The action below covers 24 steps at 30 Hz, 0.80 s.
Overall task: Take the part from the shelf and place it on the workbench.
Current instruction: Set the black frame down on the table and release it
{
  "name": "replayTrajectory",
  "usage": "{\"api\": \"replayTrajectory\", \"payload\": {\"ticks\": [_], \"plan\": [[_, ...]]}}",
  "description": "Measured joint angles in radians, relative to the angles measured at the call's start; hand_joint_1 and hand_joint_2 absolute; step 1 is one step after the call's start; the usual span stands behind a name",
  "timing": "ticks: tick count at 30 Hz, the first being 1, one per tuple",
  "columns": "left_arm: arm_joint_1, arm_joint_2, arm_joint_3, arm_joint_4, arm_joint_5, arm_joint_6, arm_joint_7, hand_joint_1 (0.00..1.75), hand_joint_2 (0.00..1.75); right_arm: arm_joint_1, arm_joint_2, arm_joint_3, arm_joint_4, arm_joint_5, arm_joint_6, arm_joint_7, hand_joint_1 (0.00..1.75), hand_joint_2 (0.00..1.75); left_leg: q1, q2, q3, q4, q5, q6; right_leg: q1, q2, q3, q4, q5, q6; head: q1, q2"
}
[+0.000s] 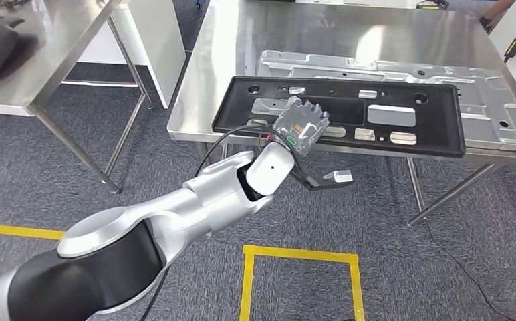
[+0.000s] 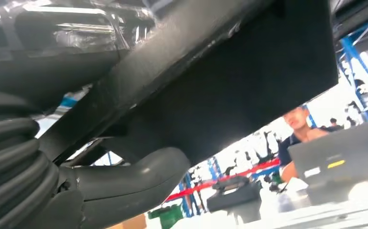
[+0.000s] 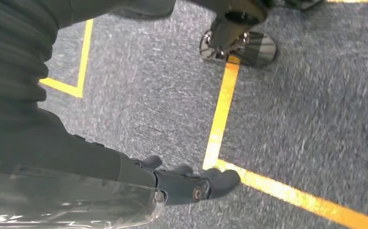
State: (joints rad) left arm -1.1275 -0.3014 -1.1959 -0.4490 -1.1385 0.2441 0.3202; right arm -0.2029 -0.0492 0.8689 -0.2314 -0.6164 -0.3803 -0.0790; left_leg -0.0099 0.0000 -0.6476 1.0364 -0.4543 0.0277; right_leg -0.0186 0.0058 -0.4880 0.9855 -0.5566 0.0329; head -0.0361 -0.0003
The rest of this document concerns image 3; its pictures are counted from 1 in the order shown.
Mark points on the yellow floor tape line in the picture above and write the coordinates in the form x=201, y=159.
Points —
x=83, y=57

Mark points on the black robot foot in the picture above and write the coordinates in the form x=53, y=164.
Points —
x=259, y=50

